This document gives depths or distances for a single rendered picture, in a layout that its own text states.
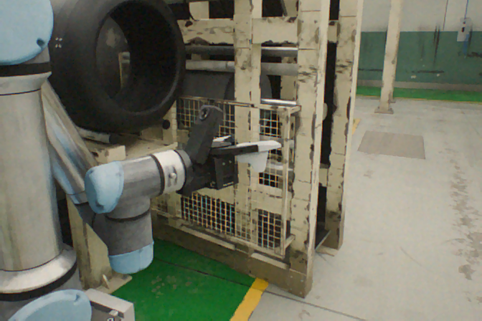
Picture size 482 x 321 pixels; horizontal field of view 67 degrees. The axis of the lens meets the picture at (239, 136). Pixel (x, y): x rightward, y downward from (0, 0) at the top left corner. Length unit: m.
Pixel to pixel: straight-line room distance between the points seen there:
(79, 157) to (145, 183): 0.14
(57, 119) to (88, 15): 0.73
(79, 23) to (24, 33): 0.87
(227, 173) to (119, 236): 0.22
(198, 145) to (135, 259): 0.22
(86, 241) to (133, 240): 1.37
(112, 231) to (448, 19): 10.10
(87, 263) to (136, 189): 1.48
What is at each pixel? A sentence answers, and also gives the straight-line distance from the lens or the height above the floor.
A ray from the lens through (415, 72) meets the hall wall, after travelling 10.36.
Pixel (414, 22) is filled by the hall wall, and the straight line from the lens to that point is 10.40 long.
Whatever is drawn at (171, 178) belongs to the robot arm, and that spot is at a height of 1.04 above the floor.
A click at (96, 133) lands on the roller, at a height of 0.91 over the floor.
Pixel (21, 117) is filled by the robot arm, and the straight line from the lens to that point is 0.52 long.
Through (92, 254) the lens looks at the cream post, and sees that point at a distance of 2.05.
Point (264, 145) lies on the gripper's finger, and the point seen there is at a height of 1.07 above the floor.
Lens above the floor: 1.28
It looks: 15 degrees down
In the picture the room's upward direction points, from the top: straight up
